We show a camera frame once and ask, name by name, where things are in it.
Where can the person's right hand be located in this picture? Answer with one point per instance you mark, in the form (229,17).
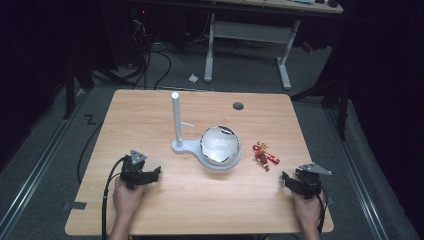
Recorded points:
(307,210)

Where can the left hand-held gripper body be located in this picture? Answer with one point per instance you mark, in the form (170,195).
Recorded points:
(132,170)

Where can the black zigzag tape mark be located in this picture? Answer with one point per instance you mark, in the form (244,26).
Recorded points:
(90,119)

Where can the white paper scrap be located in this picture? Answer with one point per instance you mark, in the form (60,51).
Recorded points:
(193,78)

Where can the black tape strip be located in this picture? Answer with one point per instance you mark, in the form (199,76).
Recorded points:
(76,205)

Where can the red toy figure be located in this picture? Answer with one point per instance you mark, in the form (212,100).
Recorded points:
(262,156)

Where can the shiny metal bowl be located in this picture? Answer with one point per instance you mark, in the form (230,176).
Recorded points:
(220,144)

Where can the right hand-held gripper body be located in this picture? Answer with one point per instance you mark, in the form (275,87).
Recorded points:
(309,181)

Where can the person's left hand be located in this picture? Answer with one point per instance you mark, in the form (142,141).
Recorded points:
(127,200)

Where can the dark round table grommet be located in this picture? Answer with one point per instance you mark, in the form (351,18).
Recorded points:
(238,106)

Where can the white stand with pole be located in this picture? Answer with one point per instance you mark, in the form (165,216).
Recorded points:
(186,146)

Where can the metal floor rail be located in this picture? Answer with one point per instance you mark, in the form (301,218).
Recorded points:
(36,156)
(356,173)

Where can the white-framed wooden desk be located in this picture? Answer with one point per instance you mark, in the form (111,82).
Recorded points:
(253,31)

